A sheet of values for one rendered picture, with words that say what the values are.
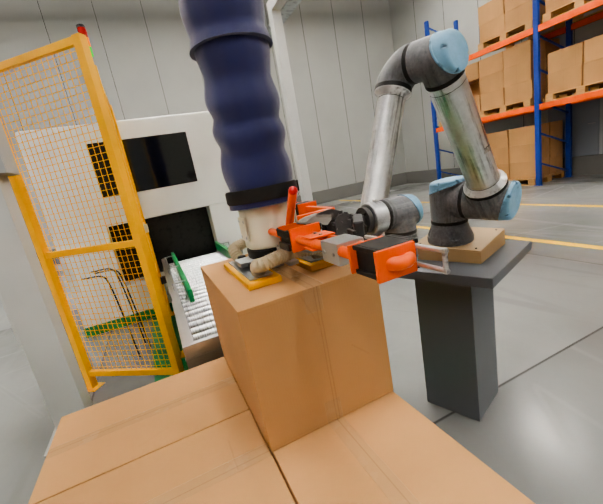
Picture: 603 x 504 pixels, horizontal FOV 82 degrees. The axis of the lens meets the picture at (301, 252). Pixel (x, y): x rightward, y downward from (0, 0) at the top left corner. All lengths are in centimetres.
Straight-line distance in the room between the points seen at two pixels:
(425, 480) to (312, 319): 43
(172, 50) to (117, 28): 130
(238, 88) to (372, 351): 81
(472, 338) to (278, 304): 103
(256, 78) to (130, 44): 999
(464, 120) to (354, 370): 83
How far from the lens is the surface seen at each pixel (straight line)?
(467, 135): 128
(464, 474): 96
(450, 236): 158
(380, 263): 53
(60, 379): 239
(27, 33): 1119
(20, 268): 223
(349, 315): 96
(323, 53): 1240
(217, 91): 105
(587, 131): 982
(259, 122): 102
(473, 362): 174
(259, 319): 85
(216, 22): 107
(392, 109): 119
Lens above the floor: 124
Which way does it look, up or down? 14 degrees down
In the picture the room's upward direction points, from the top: 11 degrees counter-clockwise
